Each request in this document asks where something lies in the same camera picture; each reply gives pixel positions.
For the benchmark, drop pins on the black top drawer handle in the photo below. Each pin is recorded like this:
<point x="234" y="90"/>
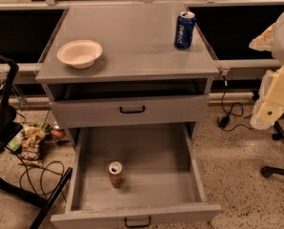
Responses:
<point x="132" y="110"/>

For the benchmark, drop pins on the orange soda can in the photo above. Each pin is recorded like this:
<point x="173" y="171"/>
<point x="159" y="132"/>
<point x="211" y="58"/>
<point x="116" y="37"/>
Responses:
<point x="116" y="174"/>

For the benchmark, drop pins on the red apple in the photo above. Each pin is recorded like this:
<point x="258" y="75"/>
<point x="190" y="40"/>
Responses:
<point x="58" y="133"/>

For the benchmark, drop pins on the white paper bowl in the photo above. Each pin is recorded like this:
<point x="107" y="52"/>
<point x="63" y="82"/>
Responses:
<point x="80" y="54"/>

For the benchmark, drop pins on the blue pepsi can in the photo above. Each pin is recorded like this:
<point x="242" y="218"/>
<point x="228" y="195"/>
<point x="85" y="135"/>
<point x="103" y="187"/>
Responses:
<point x="184" y="30"/>

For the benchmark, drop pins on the grey drawer cabinet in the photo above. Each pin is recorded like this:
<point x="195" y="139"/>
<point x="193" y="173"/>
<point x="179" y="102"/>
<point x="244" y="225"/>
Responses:
<point x="139" y="58"/>

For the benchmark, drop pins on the brown chip bag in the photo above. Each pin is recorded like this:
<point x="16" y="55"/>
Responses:
<point x="31" y="146"/>

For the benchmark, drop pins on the closed grey top drawer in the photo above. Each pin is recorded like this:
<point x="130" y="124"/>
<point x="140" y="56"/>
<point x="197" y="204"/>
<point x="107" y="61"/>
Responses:
<point x="105" y="112"/>

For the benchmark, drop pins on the open grey middle drawer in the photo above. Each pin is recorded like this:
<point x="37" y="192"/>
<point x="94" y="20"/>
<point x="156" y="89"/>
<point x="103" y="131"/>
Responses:
<point x="161" y="178"/>

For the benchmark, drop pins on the black chair base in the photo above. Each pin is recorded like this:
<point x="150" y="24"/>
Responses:
<point x="268" y="171"/>

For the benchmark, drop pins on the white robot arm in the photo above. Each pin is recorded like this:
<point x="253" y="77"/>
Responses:
<point x="269" y="107"/>

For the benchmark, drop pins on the black stand frame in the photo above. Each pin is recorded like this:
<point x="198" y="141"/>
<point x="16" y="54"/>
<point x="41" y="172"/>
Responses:
<point x="8" y="130"/>

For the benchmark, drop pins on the black middle drawer handle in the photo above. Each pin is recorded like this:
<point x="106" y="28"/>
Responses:
<point x="137" y="223"/>

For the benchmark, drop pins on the green snack bag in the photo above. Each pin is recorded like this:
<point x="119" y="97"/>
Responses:
<point x="15" y="143"/>

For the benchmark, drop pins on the black drawer handle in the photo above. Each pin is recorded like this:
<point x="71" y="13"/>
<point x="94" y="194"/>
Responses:
<point x="132" y="110"/>
<point x="137" y="223"/>

